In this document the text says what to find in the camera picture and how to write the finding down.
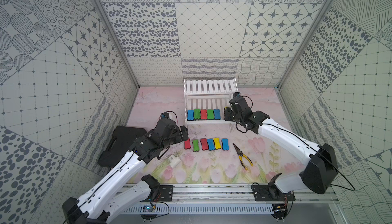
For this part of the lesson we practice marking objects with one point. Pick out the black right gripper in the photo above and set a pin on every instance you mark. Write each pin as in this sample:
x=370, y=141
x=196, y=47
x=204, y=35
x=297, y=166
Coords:
x=227, y=114

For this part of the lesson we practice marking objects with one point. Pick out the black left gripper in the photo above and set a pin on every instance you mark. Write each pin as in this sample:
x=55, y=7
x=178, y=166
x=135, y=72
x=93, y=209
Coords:
x=179, y=133

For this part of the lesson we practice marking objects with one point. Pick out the blue eraser shelf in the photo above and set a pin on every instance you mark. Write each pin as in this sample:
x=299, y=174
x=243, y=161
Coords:
x=211, y=145
x=225, y=144
x=190, y=115
x=217, y=115

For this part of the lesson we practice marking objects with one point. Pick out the red eraser top shelf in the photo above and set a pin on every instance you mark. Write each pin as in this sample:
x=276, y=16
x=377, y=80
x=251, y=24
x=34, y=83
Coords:
x=187, y=144
x=204, y=144

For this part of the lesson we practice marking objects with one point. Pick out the red eraser shelf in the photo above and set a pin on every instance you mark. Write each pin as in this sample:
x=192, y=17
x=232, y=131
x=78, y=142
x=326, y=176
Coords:
x=187, y=144
x=204, y=114
x=204, y=144

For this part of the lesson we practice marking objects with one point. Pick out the green eraser shelf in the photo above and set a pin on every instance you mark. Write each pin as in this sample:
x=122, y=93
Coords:
x=196, y=147
x=197, y=114
x=210, y=114

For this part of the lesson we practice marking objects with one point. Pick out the green eraser top shelf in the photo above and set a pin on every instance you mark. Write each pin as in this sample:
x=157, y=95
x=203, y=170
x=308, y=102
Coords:
x=196, y=147

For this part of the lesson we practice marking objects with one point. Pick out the blue eraser top shelf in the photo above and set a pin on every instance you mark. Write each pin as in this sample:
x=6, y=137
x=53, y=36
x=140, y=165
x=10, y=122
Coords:
x=225, y=144
x=211, y=145

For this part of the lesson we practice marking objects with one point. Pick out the yellow eraser top shelf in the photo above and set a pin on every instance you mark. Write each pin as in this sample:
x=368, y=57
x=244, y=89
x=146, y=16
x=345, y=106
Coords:
x=217, y=143

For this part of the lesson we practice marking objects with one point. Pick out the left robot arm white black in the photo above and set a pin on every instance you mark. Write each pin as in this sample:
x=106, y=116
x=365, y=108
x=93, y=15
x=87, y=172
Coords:
x=139, y=155

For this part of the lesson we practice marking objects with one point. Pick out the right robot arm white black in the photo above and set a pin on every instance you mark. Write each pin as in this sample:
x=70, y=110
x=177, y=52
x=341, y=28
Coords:
x=320, y=161

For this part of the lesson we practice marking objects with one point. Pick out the white wooden slatted shelf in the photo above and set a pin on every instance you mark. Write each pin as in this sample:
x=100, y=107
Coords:
x=209, y=94

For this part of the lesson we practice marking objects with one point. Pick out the white plastic pipe fitting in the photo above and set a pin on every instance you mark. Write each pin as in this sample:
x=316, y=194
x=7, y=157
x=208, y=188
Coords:
x=174, y=161

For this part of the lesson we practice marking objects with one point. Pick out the black plastic case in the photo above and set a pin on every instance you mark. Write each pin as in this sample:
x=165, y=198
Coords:
x=121, y=140

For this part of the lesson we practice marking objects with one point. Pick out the green circuit board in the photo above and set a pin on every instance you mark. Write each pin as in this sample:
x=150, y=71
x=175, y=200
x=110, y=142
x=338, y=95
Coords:
x=148, y=209

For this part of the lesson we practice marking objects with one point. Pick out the yellow handled pliers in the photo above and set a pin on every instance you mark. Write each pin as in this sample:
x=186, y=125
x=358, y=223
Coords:
x=242, y=156

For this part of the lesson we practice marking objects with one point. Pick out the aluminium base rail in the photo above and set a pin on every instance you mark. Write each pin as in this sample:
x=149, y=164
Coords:
x=221, y=194

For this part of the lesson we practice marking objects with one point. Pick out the white vented cable duct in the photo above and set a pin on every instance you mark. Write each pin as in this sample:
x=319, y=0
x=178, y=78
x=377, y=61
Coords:
x=203, y=209

